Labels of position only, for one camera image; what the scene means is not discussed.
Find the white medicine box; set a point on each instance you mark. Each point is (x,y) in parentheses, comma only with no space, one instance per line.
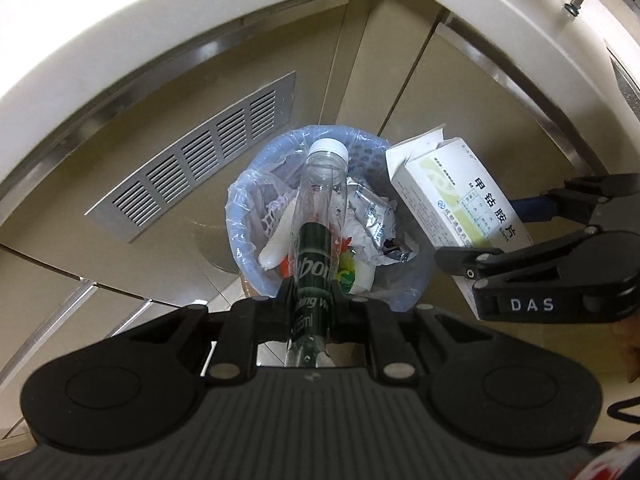
(450,195)

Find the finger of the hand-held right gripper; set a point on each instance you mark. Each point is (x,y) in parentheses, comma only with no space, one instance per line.
(535,207)
(500,260)

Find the crushed clear bottle green label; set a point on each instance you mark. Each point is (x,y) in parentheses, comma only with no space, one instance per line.
(320,185)

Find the orange mesh net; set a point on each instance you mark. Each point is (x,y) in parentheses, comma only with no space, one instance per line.
(284,267)

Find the steel sink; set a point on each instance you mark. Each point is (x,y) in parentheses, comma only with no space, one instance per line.
(630,90)

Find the bin with blue liner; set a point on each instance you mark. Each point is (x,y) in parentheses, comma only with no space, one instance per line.
(240,210)

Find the grey cabinet vent grille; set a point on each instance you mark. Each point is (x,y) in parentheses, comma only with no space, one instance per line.
(200,155)

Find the red patterned clothing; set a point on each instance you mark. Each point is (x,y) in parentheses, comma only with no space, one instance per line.
(610,465)

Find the printed foil sachet strip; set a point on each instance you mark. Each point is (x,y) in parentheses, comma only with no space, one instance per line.
(370,210)

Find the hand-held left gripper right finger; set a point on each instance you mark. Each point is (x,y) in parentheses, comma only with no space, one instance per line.
(350,320)

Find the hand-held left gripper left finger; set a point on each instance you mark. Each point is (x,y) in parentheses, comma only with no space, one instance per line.
(272,317)

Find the clear plastic cup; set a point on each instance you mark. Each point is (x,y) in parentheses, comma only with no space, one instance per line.
(362,280)

